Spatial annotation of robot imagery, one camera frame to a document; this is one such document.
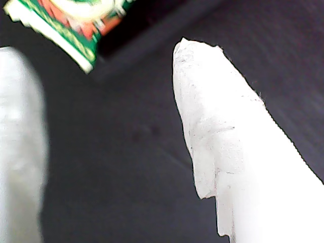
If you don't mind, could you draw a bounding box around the snack bar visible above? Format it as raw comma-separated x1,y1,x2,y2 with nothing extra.
3,0,139,74

